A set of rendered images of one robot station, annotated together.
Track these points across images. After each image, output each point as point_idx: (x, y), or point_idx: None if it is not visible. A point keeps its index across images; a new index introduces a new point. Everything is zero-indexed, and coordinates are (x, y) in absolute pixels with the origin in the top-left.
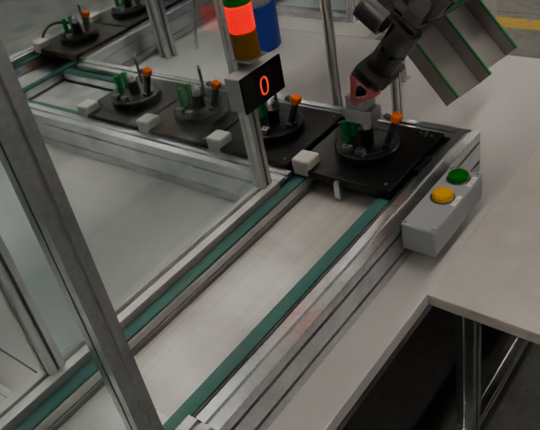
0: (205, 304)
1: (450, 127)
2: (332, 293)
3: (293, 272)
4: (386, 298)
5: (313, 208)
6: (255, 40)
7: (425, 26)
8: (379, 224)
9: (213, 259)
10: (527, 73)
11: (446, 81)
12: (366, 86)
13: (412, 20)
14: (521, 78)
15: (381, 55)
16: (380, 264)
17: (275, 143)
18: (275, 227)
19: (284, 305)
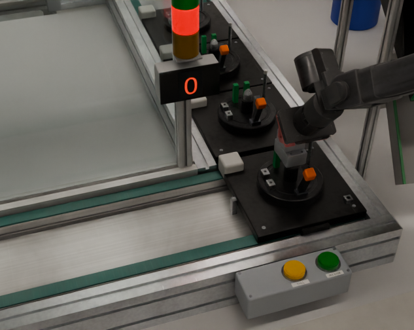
0: (53, 238)
1: (383, 207)
2: (118, 296)
3: (132, 255)
4: (188, 325)
5: (207, 209)
6: (190, 44)
7: (351, 109)
8: (218, 261)
9: (86, 206)
10: None
11: (401, 162)
12: (282, 133)
13: (326, 99)
14: None
15: (301, 113)
16: (194, 295)
17: (230, 131)
18: (164, 206)
19: (84, 281)
